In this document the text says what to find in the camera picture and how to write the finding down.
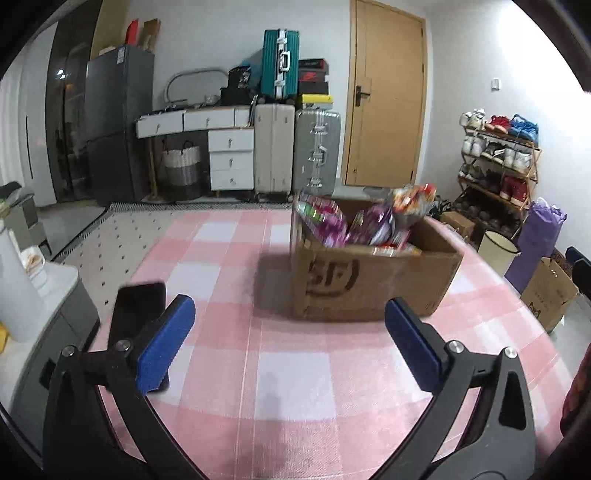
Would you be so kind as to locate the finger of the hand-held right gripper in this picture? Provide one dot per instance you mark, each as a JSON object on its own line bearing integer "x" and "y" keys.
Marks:
{"x": 581, "y": 265}

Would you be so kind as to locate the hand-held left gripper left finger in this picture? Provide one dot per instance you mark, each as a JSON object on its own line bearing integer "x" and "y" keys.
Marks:
{"x": 164, "y": 346}

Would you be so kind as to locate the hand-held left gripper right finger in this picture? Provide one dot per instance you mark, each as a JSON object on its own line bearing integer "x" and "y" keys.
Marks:
{"x": 413, "y": 346}

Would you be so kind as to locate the orange noodle snack packet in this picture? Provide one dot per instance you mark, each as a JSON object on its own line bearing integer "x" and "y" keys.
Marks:
{"x": 413, "y": 203}
{"x": 397, "y": 250}

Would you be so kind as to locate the purple gummy packet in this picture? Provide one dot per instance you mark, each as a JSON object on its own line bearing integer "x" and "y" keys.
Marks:
{"x": 376, "y": 226}
{"x": 328, "y": 226}

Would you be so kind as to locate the cat print cardboard box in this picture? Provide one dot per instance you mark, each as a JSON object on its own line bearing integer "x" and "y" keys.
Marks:
{"x": 549, "y": 295}

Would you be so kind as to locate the black smartphone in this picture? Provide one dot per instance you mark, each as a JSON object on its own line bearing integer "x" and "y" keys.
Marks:
{"x": 138, "y": 309}

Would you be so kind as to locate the purple bag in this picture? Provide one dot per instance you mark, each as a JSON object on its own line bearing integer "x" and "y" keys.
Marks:
{"x": 538, "y": 244}

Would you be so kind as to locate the cream waste bin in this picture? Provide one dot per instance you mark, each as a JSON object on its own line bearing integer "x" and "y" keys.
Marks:
{"x": 497, "y": 256}

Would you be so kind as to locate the pink checked tablecloth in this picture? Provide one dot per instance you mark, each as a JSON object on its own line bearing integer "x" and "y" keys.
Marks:
{"x": 231, "y": 286}

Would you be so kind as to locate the wooden shoe rack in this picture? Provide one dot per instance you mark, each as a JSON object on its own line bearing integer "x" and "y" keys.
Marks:
{"x": 496, "y": 194}

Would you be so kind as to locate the white side cabinet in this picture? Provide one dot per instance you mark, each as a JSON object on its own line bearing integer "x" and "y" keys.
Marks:
{"x": 51, "y": 332}

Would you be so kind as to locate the small brown cardboard box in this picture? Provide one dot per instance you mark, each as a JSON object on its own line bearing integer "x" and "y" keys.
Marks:
{"x": 457, "y": 226}

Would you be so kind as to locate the dark red cloth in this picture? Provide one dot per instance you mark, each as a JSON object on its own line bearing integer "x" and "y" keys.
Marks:
{"x": 579, "y": 397}

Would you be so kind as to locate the shoe rack with shoes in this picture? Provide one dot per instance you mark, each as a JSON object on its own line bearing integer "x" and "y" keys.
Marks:
{"x": 503, "y": 157}

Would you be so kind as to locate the pile of sneakers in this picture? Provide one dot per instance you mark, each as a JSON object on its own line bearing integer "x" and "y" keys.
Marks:
{"x": 441, "y": 207}

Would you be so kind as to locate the woven laundry basket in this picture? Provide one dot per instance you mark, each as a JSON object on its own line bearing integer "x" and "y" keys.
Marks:
{"x": 181, "y": 173}

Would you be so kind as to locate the grey lidded bin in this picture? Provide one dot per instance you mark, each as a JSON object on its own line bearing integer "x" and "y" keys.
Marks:
{"x": 27, "y": 226}

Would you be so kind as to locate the white drawer cabinet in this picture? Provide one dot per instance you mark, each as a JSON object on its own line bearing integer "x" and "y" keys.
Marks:
{"x": 231, "y": 159}

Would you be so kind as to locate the silver suitcase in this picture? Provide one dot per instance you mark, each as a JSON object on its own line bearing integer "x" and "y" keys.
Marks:
{"x": 317, "y": 152}

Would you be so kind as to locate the dark grey refrigerator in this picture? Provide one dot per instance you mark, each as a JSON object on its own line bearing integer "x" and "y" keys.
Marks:
{"x": 120, "y": 124}

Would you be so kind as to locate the white desk with drawers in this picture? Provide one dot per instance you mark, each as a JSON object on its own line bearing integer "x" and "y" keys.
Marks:
{"x": 194, "y": 121}

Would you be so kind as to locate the beige suitcase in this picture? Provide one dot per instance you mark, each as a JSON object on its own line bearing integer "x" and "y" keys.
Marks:
{"x": 274, "y": 147}

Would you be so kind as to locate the wooden door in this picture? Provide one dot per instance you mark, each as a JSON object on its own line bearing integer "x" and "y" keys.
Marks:
{"x": 383, "y": 115}

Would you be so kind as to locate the dark glass cabinet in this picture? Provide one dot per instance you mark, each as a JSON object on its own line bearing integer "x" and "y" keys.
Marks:
{"x": 74, "y": 115}

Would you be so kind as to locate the white wardrobe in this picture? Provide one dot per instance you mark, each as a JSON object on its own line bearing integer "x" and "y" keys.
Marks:
{"x": 27, "y": 138}

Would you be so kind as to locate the oval mirror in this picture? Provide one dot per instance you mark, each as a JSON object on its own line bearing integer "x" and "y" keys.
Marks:
{"x": 194, "y": 87}

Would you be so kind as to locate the black printed bag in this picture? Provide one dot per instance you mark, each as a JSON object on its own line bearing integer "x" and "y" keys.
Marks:
{"x": 236, "y": 87}

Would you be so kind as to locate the black and red shoe box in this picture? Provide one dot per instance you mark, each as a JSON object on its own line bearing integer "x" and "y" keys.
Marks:
{"x": 314, "y": 65}

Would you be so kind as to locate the teal suitcase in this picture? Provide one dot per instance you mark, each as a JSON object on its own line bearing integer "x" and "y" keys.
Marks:
{"x": 279, "y": 64}

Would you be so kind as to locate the brown paper bag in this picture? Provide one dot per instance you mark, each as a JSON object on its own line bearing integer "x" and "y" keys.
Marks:
{"x": 151, "y": 34}

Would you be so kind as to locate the red paper bag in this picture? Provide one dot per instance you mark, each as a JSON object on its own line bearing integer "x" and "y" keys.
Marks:
{"x": 132, "y": 32}

